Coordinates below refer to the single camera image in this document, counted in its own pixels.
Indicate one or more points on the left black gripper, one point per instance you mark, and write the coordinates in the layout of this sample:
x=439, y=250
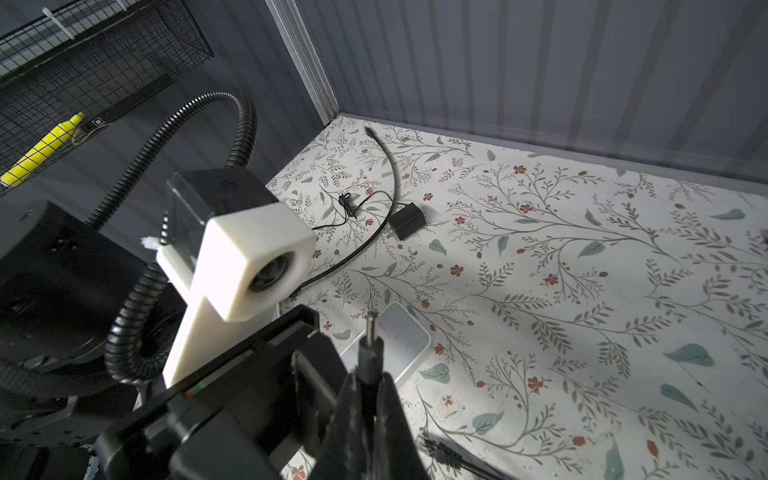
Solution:
x=241, y=416

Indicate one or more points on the floral patterned table mat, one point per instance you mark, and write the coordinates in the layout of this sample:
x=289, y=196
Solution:
x=589, y=321

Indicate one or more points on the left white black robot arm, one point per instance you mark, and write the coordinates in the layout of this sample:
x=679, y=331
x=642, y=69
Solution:
x=84, y=339

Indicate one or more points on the yellow black striped marker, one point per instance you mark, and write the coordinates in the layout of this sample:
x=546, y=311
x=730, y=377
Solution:
x=41, y=152

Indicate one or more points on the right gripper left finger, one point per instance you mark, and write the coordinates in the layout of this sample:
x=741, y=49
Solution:
x=342, y=455

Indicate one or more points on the black wire wall basket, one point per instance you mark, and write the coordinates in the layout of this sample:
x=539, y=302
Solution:
x=102, y=58

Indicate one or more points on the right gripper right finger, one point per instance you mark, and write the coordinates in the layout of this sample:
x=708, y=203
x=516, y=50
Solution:
x=397, y=455

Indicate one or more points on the white network switch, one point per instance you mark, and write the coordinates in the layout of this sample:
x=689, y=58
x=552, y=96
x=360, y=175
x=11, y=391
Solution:
x=407, y=342

